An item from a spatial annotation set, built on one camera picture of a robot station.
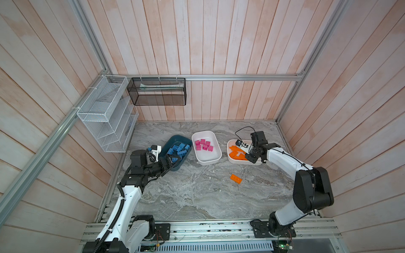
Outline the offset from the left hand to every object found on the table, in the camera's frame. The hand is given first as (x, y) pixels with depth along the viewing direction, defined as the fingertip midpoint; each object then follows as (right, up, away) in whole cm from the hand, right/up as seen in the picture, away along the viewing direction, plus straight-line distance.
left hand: (177, 165), depth 76 cm
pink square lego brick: (+10, +10, +29) cm, 33 cm away
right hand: (+42, +5, +18) cm, 46 cm away
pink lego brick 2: (+15, +7, +28) cm, 32 cm away
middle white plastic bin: (+14, 0, +25) cm, 29 cm away
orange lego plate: (+33, +2, +25) cm, 42 cm away
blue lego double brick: (-1, +4, +24) cm, 24 cm away
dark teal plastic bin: (-11, +10, +28) cm, 31 cm away
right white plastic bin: (+32, +10, +25) cm, 42 cm away
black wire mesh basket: (-17, +44, +28) cm, 55 cm away
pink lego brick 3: (+18, +6, +28) cm, 34 cm away
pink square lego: (+14, +10, +32) cm, 36 cm away
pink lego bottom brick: (+17, +9, +30) cm, 36 cm away
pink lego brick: (+11, +6, +28) cm, 31 cm away
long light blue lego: (-8, +4, +25) cm, 26 cm away
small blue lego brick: (+3, +7, +26) cm, 27 cm away
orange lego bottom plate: (+32, -11, +15) cm, 37 cm away
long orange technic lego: (+32, +7, +13) cm, 35 cm away
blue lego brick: (-1, +7, +27) cm, 28 cm away
